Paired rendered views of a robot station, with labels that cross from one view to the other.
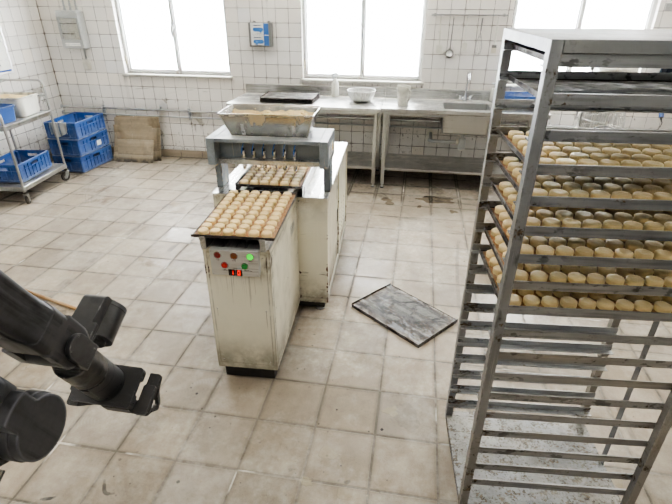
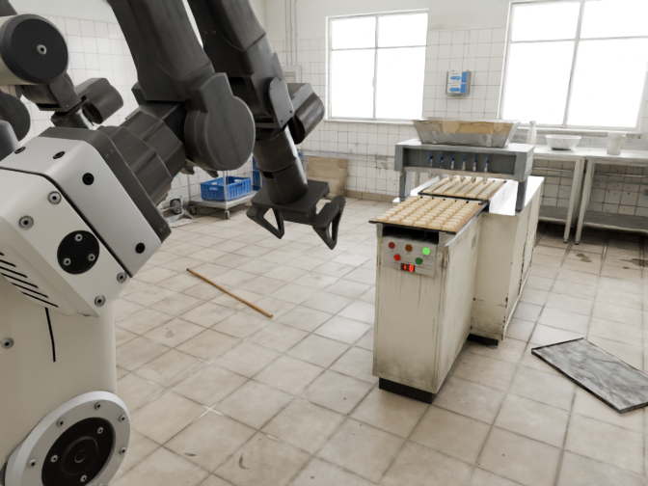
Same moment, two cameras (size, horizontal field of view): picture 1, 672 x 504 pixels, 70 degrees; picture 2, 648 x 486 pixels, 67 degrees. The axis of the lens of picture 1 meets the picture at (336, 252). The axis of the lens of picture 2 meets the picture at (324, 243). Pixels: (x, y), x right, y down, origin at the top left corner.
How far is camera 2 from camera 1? 0.40 m
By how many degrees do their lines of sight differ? 23
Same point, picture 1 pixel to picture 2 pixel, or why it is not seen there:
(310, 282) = (484, 312)
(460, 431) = not seen: outside the picture
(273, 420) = (424, 445)
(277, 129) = (471, 138)
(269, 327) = (434, 338)
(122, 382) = (306, 189)
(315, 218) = (500, 237)
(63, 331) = (268, 64)
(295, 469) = not seen: outside the picture
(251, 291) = (420, 292)
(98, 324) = (296, 105)
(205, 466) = (342, 471)
